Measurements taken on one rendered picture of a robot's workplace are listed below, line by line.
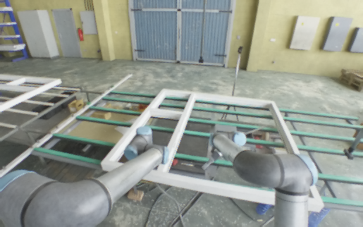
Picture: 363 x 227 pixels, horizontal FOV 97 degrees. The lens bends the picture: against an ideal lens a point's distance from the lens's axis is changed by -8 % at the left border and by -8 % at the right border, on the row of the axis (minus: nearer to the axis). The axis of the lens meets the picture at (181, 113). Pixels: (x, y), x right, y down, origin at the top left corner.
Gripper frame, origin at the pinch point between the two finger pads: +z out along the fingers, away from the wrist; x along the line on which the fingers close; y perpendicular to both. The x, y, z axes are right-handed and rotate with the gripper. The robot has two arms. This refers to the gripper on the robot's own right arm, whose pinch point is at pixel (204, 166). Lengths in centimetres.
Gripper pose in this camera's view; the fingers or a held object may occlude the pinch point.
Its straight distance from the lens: 133.6
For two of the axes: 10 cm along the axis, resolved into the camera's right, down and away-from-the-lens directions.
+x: -1.3, -3.3, -9.3
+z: -7.3, 6.7, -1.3
